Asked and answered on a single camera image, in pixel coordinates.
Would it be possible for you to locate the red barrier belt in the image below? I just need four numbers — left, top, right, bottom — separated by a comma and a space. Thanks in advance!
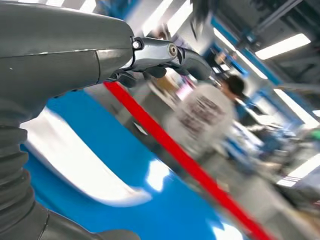
103, 81, 275, 240

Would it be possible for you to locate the seated person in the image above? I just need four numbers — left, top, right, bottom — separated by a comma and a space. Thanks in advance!
163, 74, 246, 160

